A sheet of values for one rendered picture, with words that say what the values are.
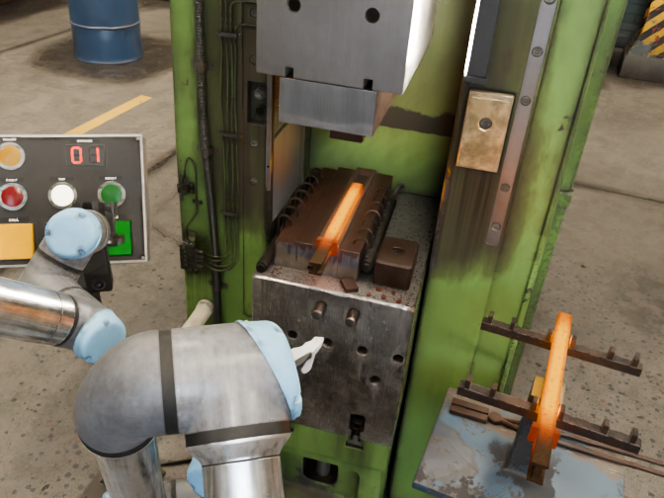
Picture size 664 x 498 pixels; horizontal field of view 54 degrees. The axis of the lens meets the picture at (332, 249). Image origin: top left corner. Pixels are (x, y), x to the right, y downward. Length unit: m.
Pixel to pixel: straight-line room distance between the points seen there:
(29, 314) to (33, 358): 1.88
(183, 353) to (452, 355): 1.15
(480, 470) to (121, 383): 0.91
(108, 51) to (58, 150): 4.49
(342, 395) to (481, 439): 0.37
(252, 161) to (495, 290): 0.67
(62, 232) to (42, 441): 1.50
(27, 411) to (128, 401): 1.88
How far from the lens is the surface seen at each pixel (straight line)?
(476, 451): 1.49
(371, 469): 1.85
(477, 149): 1.45
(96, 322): 0.97
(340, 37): 1.29
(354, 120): 1.33
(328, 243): 1.45
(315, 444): 1.82
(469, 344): 1.75
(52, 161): 1.52
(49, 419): 2.54
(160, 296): 3.00
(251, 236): 1.71
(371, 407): 1.67
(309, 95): 1.34
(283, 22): 1.32
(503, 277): 1.63
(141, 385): 0.71
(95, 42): 5.99
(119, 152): 1.50
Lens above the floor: 1.78
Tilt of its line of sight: 32 degrees down
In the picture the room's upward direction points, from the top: 5 degrees clockwise
